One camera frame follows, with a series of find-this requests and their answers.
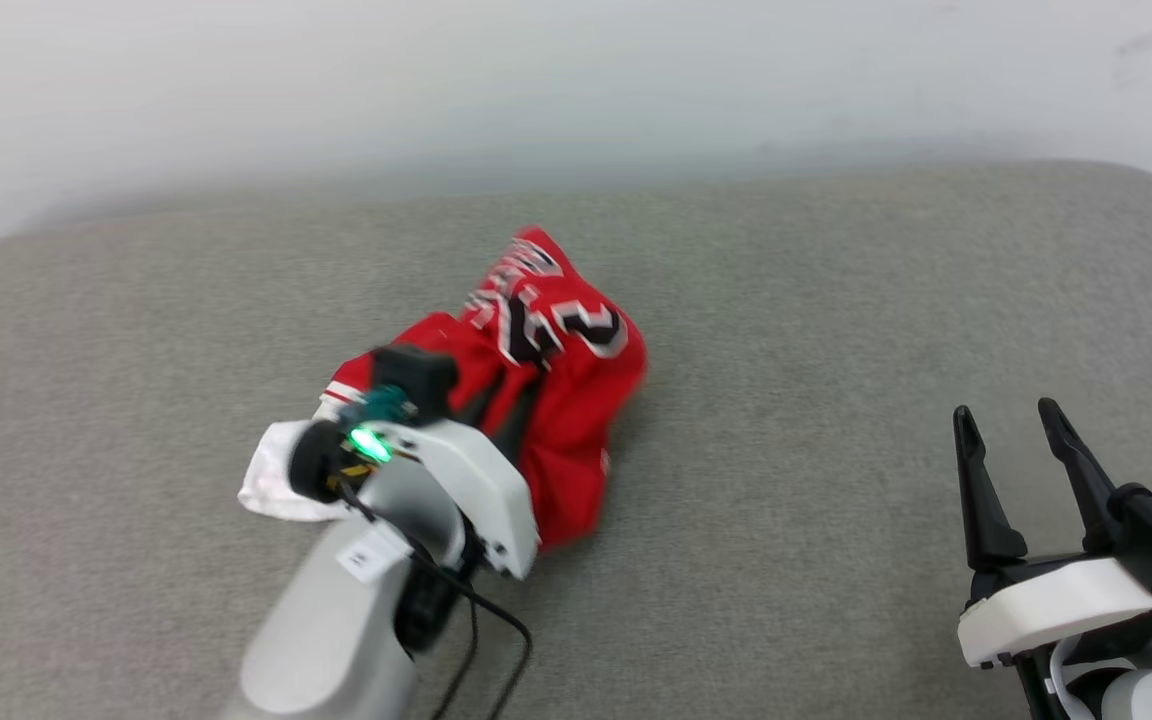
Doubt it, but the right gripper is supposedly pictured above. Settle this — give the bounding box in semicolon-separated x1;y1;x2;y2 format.
953;397;1152;669

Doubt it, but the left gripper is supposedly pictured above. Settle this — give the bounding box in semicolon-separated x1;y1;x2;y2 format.
374;418;543;582

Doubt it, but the red basketball jersey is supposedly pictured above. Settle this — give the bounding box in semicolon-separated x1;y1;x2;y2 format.
238;226;649;553

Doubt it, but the black cable with teal plug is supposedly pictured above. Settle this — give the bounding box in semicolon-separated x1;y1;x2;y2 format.
331;470;534;720

